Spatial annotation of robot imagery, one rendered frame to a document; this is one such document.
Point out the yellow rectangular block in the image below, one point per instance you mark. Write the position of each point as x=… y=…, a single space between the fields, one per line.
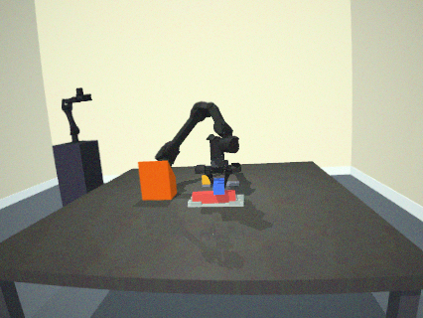
x=206 y=180

